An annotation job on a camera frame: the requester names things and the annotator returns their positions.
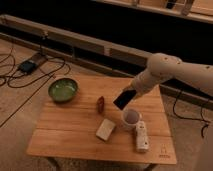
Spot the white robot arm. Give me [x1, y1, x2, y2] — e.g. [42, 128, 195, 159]
[123, 53, 213, 171]

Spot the white ceramic cup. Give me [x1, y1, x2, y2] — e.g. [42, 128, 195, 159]
[121, 108, 141, 131]

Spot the green ceramic bowl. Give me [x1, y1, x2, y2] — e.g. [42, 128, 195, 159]
[48, 78, 78, 103]

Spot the small brown object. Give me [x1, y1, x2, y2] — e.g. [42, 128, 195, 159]
[97, 96, 105, 114]

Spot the white rectangular sponge block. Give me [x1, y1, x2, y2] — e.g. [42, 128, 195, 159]
[96, 119, 116, 141]

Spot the wooden table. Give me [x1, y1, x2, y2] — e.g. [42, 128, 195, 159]
[27, 75, 177, 164]

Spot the black power adapter box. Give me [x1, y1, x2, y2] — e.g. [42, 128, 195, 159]
[18, 61, 36, 74]

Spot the black floor cables left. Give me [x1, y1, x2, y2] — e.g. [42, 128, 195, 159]
[0, 39, 72, 128]

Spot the black cables right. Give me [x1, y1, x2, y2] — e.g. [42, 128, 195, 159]
[170, 89, 213, 139]

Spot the long metal rail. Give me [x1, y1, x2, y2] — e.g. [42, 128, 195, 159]
[0, 13, 213, 88]

